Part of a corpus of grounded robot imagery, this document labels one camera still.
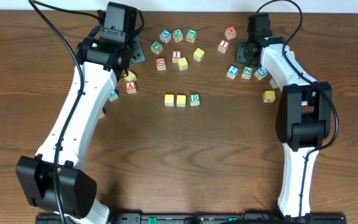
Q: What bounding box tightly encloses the yellow C block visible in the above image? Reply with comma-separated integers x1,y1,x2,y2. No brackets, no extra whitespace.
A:
164,94,175,106

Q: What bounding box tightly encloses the yellow o block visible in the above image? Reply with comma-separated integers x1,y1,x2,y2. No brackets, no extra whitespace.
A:
193,47,205,62
176,95,186,107

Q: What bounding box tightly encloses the green R block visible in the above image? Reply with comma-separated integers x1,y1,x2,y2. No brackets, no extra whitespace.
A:
190,93,201,106

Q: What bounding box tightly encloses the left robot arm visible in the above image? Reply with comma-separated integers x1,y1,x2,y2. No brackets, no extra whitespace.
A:
16,37,145,223

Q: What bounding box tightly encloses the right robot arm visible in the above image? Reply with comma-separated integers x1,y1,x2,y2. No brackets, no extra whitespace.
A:
236,13,332,219

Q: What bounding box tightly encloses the green Z block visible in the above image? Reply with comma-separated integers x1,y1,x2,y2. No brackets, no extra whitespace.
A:
241,66,254,80

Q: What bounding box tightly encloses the green F block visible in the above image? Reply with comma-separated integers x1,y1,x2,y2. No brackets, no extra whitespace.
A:
150,40,163,55

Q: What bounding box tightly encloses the yellow tilted block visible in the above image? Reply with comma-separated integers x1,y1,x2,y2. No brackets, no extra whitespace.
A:
124,70,137,82

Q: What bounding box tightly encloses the red U block upper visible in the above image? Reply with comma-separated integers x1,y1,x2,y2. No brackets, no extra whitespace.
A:
156,57,167,71

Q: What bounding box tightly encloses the red u block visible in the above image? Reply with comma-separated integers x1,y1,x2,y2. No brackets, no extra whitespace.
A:
99,108,105,119
156,57,167,71

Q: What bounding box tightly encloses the blue 2 block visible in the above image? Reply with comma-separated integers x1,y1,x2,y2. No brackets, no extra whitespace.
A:
226,65,239,79

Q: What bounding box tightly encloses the blue 5 block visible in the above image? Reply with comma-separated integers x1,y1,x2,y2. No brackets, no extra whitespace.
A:
254,67,269,80

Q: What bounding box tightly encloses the red I block right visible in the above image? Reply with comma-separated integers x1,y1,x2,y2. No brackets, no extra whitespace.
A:
218,40,229,54

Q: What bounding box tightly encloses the red i block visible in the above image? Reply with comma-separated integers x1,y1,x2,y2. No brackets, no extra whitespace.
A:
218,40,229,54
172,50,181,63

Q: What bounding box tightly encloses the red W block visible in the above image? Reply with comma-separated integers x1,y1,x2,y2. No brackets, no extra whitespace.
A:
225,26,237,40

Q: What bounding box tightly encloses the red A block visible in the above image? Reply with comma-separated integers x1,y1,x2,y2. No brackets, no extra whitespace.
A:
126,82,137,94

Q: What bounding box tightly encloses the blue X block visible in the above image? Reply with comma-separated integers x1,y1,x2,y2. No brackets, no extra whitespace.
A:
160,29,172,44

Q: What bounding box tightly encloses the red I block left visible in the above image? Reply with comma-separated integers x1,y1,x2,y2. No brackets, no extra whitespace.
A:
172,50,181,63

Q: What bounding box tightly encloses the green 7 block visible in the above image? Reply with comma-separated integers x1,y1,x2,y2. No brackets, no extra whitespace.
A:
270,78,278,89

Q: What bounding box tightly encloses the green N block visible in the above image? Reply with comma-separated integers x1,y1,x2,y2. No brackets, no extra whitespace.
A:
172,29,183,42

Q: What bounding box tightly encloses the blue L block left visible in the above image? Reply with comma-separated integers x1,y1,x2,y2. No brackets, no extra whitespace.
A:
108,90,119,101

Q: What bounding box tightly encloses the yellow K block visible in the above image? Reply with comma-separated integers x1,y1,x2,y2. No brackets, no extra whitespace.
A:
263,90,275,103

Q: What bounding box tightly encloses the green B block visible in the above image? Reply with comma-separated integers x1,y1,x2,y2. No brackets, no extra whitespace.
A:
186,29,198,43

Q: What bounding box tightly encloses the red U block lower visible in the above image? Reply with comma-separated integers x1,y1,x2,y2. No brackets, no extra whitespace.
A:
99,108,105,119

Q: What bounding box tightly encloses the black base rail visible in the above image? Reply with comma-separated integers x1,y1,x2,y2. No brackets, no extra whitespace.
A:
35,212,347,224

